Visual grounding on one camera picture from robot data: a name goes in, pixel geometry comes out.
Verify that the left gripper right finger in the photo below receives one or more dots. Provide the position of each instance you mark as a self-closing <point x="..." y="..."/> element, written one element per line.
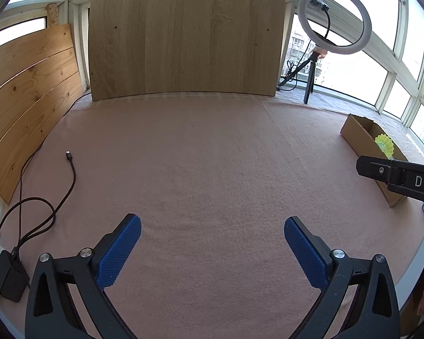
<point x="374" y="311"/>

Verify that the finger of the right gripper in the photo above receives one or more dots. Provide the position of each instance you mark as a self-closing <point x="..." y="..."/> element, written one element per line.
<point x="374" y="168"/>

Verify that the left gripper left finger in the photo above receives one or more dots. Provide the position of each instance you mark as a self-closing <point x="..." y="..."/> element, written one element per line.
<point x="51" y="310"/>

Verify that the yellow shuttlecock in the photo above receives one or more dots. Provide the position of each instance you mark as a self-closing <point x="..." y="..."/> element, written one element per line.
<point x="386" y="145"/>

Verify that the cardboard box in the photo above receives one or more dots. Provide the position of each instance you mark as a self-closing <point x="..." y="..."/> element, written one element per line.
<point x="360" y="133"/>

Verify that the black power adapter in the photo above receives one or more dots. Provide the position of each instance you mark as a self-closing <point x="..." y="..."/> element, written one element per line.
<point x="13" y="277"/>

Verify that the black tripod stand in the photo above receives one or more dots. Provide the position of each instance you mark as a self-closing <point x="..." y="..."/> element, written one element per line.
<point x="294" y="69"/>

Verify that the webcam on gooseneck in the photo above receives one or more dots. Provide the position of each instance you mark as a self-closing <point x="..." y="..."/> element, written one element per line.
<point x="323" y="7"/>

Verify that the pine slat headboard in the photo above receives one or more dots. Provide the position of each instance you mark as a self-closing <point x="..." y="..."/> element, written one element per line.
<point x="39" y="81"/>

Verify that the large oak wood board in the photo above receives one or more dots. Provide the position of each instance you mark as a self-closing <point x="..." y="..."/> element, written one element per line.
<point x="140" y="47"/>

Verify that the white ring light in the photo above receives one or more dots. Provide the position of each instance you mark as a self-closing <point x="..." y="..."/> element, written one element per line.
<point x="326" y="44"/>

